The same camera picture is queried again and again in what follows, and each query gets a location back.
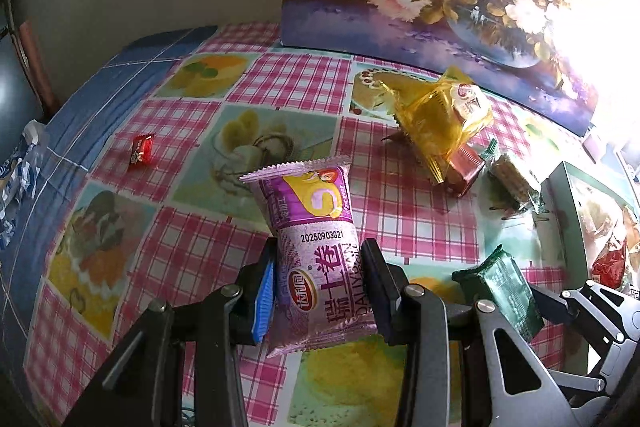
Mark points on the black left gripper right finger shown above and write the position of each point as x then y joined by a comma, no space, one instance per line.
383,284

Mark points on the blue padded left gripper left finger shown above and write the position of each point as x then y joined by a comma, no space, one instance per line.
264,303

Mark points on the red foil snack packet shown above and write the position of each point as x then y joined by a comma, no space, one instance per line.
609,267

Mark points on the pink white snack packet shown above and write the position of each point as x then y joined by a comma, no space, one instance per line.
320,299

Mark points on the dark green snack packet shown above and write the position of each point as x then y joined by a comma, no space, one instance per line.
499,279

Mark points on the yellow soft bread bag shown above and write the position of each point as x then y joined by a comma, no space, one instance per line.
437,117

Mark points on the green rimmed white box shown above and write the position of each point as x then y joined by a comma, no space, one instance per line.
590,210

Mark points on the red brown foil candy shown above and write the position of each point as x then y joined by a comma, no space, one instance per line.
464,167

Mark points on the clear wrapped round wafer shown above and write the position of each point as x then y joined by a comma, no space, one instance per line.
515,176

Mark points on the checkered fruit print tablecloth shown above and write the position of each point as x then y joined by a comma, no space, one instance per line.
218,229

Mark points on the small red candy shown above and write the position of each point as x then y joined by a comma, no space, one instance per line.
141,151

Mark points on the crumpled blue white wrapper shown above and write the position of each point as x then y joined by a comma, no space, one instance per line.
19,176

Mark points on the dark screen frame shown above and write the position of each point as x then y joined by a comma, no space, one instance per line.
26,92

